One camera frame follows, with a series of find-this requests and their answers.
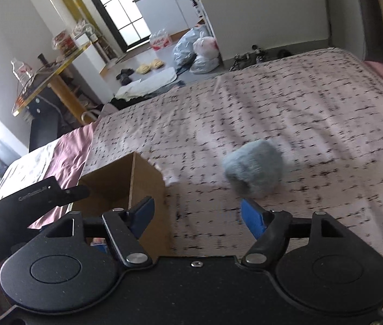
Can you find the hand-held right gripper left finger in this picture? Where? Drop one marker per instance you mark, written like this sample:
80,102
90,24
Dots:
142,215

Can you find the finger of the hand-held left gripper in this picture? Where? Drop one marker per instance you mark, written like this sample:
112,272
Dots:
78,194

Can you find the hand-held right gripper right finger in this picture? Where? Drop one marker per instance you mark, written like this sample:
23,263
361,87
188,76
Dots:
254,218

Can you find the brown cardboard box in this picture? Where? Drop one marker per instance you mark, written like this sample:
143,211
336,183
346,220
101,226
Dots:
150,182

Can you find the grey fluffy plush toy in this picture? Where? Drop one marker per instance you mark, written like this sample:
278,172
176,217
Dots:
252,169

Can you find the mauve bed sheet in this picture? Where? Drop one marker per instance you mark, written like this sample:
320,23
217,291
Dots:
72,149

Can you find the white floral duvet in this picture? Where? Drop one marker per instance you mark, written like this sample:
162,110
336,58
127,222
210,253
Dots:
25,169

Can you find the black low cabinet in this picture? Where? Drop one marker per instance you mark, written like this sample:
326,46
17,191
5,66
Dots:
44,125

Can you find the black-patterned pink blanket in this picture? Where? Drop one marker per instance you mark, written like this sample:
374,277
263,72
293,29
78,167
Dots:
296,108

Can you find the yellow-edged round table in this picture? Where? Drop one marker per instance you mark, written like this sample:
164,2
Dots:
47,76

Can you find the pair of black slippers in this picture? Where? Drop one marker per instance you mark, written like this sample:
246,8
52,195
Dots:
124,76

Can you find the white floor cloth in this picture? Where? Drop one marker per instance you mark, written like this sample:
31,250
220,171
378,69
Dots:
150,83

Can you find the clear water bottle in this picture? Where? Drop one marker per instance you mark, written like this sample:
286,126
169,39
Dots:
21,71

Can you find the pair of yellow slippers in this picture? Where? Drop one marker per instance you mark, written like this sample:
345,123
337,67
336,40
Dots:
150,66

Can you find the red snack box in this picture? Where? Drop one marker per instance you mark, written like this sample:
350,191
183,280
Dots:
64,41

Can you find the pale translucent plastic bag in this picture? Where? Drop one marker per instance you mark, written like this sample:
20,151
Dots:
205,65

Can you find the black dumbbells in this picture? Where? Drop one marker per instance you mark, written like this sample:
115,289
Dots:
249,57

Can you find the white desk fan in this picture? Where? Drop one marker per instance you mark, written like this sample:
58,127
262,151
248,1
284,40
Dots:
85,33

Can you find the grey-blue plastic bag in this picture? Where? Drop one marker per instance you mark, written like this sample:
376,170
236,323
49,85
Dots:
188,45

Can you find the pack of water bottles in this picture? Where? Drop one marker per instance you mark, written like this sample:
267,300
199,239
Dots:
161,40

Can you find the white and red plastic bag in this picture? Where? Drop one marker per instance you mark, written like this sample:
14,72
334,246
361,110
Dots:
206,46

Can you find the black-framed glass door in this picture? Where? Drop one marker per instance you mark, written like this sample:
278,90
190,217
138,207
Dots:
120,6

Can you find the white kitchen cabinet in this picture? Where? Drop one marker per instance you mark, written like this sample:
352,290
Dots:
167,6

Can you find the black spray bottle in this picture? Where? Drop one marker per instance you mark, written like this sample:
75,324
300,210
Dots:
195,3

